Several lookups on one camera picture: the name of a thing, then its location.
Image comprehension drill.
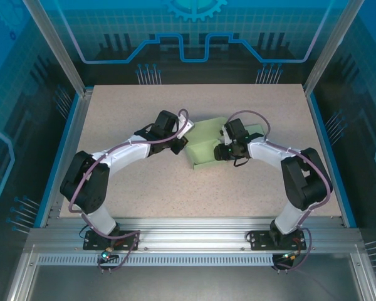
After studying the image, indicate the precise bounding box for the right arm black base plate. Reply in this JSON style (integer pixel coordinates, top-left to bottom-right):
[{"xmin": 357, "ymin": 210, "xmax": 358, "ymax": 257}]
[{"xmin": 248, "ymin": 230, "xmax": 308, "ymax": 251}]

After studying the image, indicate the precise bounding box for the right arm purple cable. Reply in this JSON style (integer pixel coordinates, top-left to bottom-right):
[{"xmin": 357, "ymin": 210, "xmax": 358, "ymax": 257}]
[{"xmin": 227, "ymin": 109, "xmax": 333, "ymax": 274}]

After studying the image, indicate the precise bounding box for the aluminium frame rail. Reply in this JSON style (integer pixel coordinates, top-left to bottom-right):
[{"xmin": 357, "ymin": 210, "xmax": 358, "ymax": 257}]
[{"xmin": 24, "ymin": 216, "xmax": 363, "ymax": 255}]

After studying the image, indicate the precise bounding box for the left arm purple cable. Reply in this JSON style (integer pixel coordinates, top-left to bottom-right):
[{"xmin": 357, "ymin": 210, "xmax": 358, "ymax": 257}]
[{"xmin": 68, "ymin": 108, "xmax": 191, "ymax": 274}]

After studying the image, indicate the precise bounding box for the blue side panel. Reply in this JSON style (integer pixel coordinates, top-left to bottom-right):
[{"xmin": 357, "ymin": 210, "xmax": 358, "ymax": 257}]
[
  {"xmin": 307, "ymin": 91, "xmax": 357, "ymax": 228},
  {"xmin": 33, "ymin": 93, "xmax": 82, "ymax": 228}
]

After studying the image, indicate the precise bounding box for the slotted grey cable duct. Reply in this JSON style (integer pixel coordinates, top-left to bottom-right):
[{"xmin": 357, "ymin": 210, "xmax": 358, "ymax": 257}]
[{"xmin": 36, "ymin": 253, "xmax": 276, "ymax": 267}]

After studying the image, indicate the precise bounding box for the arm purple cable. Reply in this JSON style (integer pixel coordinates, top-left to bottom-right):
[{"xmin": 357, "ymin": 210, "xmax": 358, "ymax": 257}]
[
  {"xmin": 68, "ymin": 108, "xmax": 191, "ymax": 274},
  {"xmin": 227, "ymin": 109, "xmax": 333, "ymax": 274}
]

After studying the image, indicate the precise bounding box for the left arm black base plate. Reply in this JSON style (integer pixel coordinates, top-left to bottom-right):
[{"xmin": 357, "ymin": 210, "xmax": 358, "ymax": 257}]
[{"xmin": 83, "ymin": 230, "xmax": 142, "ymax": 251}]

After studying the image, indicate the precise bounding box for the aluminium side rail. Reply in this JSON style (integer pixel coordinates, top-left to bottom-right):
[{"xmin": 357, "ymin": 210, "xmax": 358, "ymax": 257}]
[{"xmin": 39, "ymin": 89, "xmax": 93, "ymax": 228}]

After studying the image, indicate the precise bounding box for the small lit cable connector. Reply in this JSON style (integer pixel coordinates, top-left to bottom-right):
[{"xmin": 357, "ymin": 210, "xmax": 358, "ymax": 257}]
[
  {"xmin": 280, "ymin": 250, "xmax": 301, "ymax": 264},
  {"xmin": 100, "ymin": 247, "xmax": 118, "ymax": 263}
]

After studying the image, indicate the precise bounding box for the aluminium frame post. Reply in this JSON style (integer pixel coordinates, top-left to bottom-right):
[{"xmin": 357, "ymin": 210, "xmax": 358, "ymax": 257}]
[
  {"xmin": 303, "ymin": 0, "xmax": 366, "ymax": 97},
  {"xmin": 21, "ymin": 0, "xmax": 94, "ymax": 97}
]

